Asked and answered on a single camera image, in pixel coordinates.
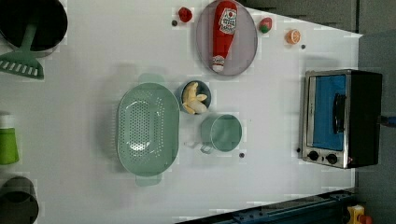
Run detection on black oven door handle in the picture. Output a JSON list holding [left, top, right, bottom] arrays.
[[332, 93, 346, 134]]

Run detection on black toaster oven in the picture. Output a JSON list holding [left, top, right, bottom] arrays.
[[301, 69, 382, 169]]

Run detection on left oven knob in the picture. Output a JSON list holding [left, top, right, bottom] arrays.
[[307, 151, 318, 161]]

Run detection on oven knob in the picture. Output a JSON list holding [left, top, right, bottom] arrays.
[[326, 154, 338, 164], [307, 151, 318, 161]]

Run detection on right oven knob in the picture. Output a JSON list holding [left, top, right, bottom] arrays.
[[326, 154, 338, 164]]

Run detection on peeled banana toy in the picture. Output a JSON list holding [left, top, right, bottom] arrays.
[[182, 82, 207, 115]]

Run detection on small blue bowl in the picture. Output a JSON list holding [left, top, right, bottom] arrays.
[[178, 80, 211, 114]]

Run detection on green metal cup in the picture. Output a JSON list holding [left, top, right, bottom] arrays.
[[200, 114, 242, 154]]

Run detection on green colander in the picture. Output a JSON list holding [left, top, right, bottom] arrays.
[[117, 74, 179, 187]]

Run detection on grey round plate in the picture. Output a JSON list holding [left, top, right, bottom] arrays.
[[195, 0, 258, 76]]

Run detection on red ketchup bottle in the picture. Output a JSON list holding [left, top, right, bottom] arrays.
[[212, 0, 238, 73]]

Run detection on small red tomato toy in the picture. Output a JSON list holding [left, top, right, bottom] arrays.
[[177, 7, 192, 22]]

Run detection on red strawberry toy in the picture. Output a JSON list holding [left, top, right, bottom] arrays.
[[259, 17, 273, 34]]

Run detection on orange slice toy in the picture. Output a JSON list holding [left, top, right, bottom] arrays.
[[285, 29, 301, 45]]

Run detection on black pot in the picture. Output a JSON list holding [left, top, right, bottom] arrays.
[[0, 0, 68, 58]]

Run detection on green spatula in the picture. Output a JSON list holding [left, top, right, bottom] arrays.
[[0, 23, 44, 80]]

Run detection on yellow red emergency button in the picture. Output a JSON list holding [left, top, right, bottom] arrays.
[[347, 204, 373, 224]]

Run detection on green white bottle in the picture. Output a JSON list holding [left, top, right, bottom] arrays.
[[0, 114, 20, 165]]

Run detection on black cylinder cup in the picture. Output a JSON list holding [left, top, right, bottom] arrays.
[[0, 176, 39, 224]]

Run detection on blue metal frame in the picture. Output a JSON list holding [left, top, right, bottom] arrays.
[[177, 190, 357, 224]]

